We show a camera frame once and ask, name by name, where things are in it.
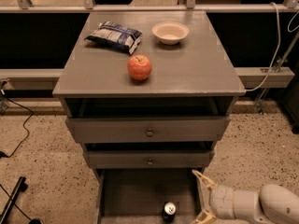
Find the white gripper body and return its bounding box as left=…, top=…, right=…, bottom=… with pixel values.
left=209, top=185, right=261, bottom=223

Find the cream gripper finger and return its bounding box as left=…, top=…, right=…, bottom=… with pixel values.
left=192, top=170, right=217, bottom=190
left=190, top=210, right=217, bottom=224

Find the blue pepsi can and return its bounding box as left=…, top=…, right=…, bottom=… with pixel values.
left=162, top=202, right=177, bottom=222

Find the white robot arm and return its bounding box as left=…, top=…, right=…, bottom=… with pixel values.
left=190, top=170, right=299, bottom=224

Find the grey top drawer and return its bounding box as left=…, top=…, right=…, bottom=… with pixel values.
left=66, top=116, right=230, bottom=144

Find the grey drawer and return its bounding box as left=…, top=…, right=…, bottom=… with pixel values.
left=93, top=169, right=202, bottom=224
left=66, top=116, right=230, bottom=144
left=83, top=150, right=215, bottom=169

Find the grey bottom drawer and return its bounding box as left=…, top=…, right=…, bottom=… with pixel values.
left=93, top=169, right=202, bottom=224

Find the grey wooden drawer cabinet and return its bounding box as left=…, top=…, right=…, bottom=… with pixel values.
left=51, top=10, right=247, bottom=224

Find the grey middle drawer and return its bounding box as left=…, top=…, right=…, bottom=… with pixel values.
left=83, top=150, right=215, bottom=169

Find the metal stand right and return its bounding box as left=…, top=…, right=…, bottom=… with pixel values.
left=254, top=31, right=299, bottom=114

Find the red apple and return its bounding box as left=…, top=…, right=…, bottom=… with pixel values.
left=127, top=55, right=152, bottom=81

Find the white paper bowl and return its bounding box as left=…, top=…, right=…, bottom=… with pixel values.
left=152, top=21, right=190, bottom=45

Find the blue white chip bag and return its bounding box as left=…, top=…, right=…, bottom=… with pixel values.
left=85, top=21, right=142, bottom=55

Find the black floor bar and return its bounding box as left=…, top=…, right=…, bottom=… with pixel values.
left=0, top=176, right=27, bottom=224

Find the white cable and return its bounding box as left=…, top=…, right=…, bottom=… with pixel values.
left=245, top=1, right=282, bottom=93

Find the metal railing frame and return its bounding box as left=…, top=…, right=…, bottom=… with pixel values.
left=0, top=0, right=299, bottom=13

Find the black floor cable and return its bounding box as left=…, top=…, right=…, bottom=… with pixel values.
left=0, top=97, right=35, bottom=159

